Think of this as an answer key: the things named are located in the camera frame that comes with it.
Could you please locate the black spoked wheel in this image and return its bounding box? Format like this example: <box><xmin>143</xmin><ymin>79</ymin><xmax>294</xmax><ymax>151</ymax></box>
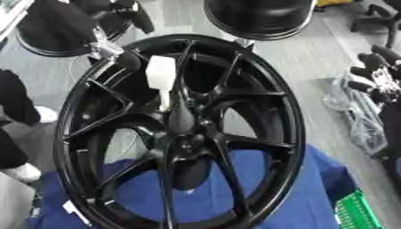
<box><xmin>53</xmin><ymin>33</ymin><xmax>309</xmax><ymax>229</ymax></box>

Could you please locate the white pin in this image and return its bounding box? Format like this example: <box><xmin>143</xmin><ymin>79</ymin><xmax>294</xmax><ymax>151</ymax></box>
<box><xmin>144</xmin><ymin>55</ymin><xmax>179</xmax><ymax>113</ymax></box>

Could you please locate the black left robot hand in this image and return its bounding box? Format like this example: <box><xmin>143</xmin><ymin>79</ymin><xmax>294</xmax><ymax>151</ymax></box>
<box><xmin>76</xmin><ymin>0</ymin><xmax>157</xmax><ymax>73</ymax></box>

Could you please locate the white paper tag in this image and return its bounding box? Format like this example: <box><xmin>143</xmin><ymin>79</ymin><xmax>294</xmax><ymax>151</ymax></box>
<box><xmin>61</xmin><ymin>199</ymin><xmax>94</xmax><ymax>226</ymax></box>

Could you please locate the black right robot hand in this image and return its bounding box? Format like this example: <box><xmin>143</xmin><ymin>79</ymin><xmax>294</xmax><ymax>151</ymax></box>
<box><xmin>346</xmin><ymin>44</ymin><xmax>401</xmax><ymax>104</ymax></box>

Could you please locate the person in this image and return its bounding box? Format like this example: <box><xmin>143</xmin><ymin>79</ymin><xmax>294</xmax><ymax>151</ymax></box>
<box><xmin>0</xmin><ymin>68</ymin><xmax>60</xmax><ymax>184</ymax></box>

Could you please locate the black office chair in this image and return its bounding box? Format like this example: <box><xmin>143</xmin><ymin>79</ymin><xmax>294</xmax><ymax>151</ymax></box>
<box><xmin>347</xmin><ymin>0</ymin><xmax>401</xmax><ymax>49</ymax></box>

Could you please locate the clear plastic bag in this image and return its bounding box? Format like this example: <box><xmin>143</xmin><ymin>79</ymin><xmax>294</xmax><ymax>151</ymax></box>
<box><xmin>320</xmin><ymin>75</ymin><xmax>390</xmax><ymax>157</ymax></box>

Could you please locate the green plastic crate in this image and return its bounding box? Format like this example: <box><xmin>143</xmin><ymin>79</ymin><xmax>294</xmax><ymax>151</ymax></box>
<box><xmin>332</xmin><ymin>189</ymin><xmax>388</xmax><ymax>229</ymax></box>

